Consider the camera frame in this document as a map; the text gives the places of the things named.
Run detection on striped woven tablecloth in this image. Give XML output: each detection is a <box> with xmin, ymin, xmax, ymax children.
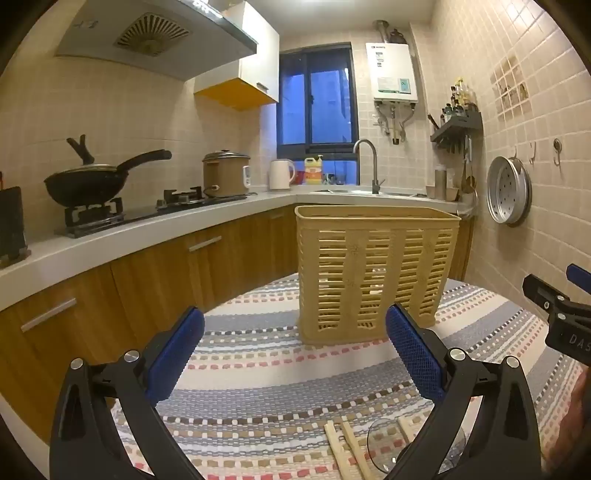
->
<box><xmin>111</xmin><ymin>272</ymin><xmax>583</xmax><ymax>480</ymax></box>

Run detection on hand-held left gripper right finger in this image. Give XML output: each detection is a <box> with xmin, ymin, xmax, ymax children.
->
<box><xmin>383</xmin><ymin>304</ymin><xmax>542</xmax><ymax>480</ymax></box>

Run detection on wooden chopstick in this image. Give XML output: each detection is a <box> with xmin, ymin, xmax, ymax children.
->
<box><xmin>341</xmin><ymin>419</ymin><xmax>374</xmax><ymax>480</ymax></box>
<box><xmin>324</xmin><ymin>421</ymin><xmax>354</xmax><ymax>480</ymax></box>

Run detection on dark wall spice rack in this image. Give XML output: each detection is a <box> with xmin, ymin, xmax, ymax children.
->
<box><xmin>430</xmin><ymin>111</ymin><xmax>484</xmax><ymax>153</ymax></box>

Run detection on white electric kettle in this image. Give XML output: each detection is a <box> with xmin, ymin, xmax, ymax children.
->
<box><xmin>269</xmin><ymin>159</ymin><xmax>296</xmax><ymax>191</ymax></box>

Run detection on black gas stove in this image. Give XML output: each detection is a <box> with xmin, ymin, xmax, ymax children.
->
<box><xmin>54</xmin><ymin>186</ymin><xmax>250</xmax><ymax>239</ymax></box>

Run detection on steel kitchen faucet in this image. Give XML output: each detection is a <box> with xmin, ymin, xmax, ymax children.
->
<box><xmin>353</xmin><ymin>139</ymin><xmax>385</xmax><ymax>195</ymax></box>

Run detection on dark framed window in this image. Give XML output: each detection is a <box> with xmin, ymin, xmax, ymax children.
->
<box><xmin>277</xmin><ymin>42</ymin><xmax>360</xmax><ymax>186</ymax></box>

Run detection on metal steamer tray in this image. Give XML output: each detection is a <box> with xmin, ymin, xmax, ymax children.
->
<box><xmin>487</xmin><ymin>156</ymin><xmax>533</xmax><ymax>227</ymax></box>

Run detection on brown rice cooker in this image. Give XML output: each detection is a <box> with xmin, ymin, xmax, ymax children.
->
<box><xmin>202</xmin><ymin>149</ymin><xmax>252</xmax><ymax>199</ymax></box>

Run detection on person's right forearm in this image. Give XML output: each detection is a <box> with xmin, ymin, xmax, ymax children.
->
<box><xmin>560</xmin><ymin>369</ymin><xmax>591</xmax><ymax>463</ymax></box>

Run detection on hanging metal ladle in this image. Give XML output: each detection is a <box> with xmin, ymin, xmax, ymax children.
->
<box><xmin>462</xmin><ymin>137</ymin><xmax>476</xmax><ymax>195</ymax></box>

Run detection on black wok lid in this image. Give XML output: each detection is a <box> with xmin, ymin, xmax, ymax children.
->
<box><xmin>55</xmin><ymin>135</ymin><xmax>116</xmax><ymax>172</ymax></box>

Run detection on beige plastic utensil basket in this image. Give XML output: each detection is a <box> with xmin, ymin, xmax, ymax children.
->
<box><xmin>294</xmin><ymin>205</ymin><xmax>461</xmax><ymax>347</ymax></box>

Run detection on water heater pipes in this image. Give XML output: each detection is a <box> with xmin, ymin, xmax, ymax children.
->
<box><xmin>374</xmin><ymin>102</ymin><xmax>419</xmax><ymax>145</ymax></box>

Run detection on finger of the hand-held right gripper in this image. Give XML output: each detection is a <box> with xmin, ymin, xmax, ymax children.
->
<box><xmin>523</xmin><ymin>274</ymin><xmax>591</xmax><ymax>325</ymax></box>
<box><xmin>567</xmin><ymin>263</ymin><xmax>591</xmax><ymax>290</ymax></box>

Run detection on black knife block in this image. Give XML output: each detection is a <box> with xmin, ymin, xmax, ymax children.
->
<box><xmin>0</xmin><ymin>186</ymin><xmax>32</xmax><ymax>269</ymax></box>

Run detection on white gas water heater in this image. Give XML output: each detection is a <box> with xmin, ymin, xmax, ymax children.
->
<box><xmin>366</xmin><ymin>42</ymin><xmax>420</xmax><ymax>103</ymax></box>

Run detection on steel sink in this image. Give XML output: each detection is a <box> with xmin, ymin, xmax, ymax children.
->
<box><xmin>314</xmin><ymin>187</ymin><xmax>416</xmax><ymax>197</ymax></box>

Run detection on white kitchen countertop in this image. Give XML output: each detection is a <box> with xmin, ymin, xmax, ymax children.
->
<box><xmin>0</xmin><ymin>182</ymin><xmax>474</xmax><ymax>315</ymax></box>

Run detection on black wok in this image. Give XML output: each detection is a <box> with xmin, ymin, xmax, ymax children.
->
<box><xmin>44</xmin><ymin>149</ymin><xmax>172</xmax><ymax>208</ymax></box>

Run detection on grey range hood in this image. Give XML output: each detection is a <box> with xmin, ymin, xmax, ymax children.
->
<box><xmin>55</xmin><ymin>0</ymin><xmax>259</xmax><ymax>82</ymax></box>

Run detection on yellow detergent bottle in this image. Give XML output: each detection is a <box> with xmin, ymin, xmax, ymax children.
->
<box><xmin>304</xmin><ymin>155</ymin><xmax>325</xmax><ymax>186</ymax></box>

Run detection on row of condiment bottles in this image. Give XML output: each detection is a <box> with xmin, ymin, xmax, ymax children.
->
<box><xmin>441</xmin><ymin>78</ymin><xmax>477</xmax><ymax>124</ymax></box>

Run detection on wooden base cabinets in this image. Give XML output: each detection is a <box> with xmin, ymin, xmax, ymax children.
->
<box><xmin>0</xmin><ymin>205</ymin><xmax>476</xmax><ymax>445</ymax></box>

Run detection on white wall cabinet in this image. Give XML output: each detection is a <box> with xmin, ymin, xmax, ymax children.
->
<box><xmin>194</xmin><ymin>0</ymin><xmax>281</xmax><ymax>112</ymax></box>

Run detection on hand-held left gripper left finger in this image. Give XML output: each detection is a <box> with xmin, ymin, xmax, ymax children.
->
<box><xmin>48</xmin><ymin>305</ymin><xmax>206</xmax><ymax>480</ymax></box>

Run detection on clear drinking glass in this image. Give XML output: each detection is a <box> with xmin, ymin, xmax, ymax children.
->
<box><xmin>366</xmin><ymin>416</ymin><xmax>465</xmax><ymax>477</ymax></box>

